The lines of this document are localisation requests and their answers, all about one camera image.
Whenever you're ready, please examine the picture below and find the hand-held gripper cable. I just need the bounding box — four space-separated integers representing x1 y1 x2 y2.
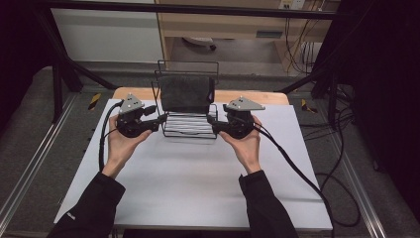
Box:
252 122 335 238
97 99 125 174

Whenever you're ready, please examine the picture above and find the black wire rack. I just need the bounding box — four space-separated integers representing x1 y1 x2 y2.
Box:
151 59 221 140

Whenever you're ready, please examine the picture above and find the aluminium rail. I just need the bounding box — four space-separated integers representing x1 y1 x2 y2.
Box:
329 140 388 238
0 93 79 227

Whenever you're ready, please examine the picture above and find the right hand-held gripper cable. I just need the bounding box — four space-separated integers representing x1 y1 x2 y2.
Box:
252 122 335 238

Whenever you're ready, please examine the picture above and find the yellow black tape mark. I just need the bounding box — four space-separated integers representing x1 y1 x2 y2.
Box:
300 98 318 114
87 92 102 112

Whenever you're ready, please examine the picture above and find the black metal stand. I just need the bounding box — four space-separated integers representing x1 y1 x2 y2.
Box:
32 9 117 124
277 63 342 131

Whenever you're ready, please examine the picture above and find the white cabinet panel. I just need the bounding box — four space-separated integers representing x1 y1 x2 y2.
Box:
50 0 164 63

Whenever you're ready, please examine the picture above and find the wooden desk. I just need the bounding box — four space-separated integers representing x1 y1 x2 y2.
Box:
155 0 342 73

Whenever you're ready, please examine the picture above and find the black floor cable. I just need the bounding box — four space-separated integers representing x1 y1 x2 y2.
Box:
314 171 363 229

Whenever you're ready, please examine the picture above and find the white power strip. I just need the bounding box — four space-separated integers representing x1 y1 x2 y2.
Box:
278 0 307 11

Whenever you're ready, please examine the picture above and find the dark grey towel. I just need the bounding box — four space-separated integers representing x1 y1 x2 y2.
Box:
157 74 216 114

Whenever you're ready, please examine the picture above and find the person's left hand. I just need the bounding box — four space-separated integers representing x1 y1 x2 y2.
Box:
101 114 153 179

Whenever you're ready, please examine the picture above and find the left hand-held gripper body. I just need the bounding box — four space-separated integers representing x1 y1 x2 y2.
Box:
115 92 150 139

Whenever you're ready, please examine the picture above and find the white chair base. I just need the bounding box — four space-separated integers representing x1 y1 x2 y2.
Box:
181 36 218 52

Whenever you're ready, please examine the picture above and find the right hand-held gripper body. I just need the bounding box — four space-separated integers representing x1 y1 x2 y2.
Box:
225 95 266 140

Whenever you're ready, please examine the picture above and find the hanging wires bundle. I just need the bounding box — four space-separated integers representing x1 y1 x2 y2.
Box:
284 15 319 75

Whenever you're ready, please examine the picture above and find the black curtain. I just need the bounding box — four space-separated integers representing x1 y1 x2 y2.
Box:
0 0 55 133
316 0 420 214

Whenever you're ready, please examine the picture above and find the black metal crossbar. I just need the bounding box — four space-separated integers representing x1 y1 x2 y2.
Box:
33 0 339 21

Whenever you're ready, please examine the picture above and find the person's right hand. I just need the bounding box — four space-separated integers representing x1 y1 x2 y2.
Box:
219 115 263 176

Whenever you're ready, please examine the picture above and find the left hand-held gripper cable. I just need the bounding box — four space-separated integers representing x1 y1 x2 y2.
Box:
97 99 125 174

